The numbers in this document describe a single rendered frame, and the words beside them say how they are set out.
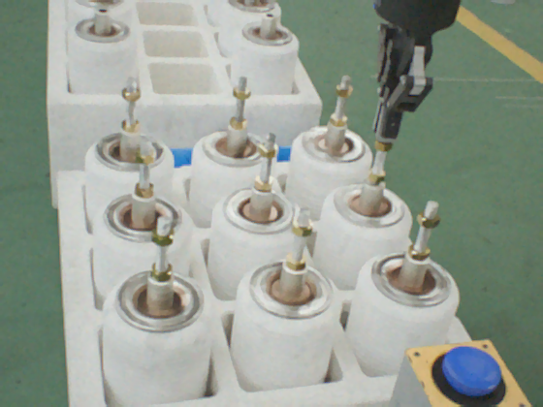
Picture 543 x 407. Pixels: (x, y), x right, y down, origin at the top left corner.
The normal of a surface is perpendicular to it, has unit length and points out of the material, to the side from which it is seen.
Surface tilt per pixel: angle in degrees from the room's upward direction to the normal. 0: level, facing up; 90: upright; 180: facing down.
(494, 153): 0
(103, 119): 90
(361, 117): 0
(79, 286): 0
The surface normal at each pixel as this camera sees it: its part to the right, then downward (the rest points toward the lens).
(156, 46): 0.22, 0.59
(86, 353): 0.12, -0.81
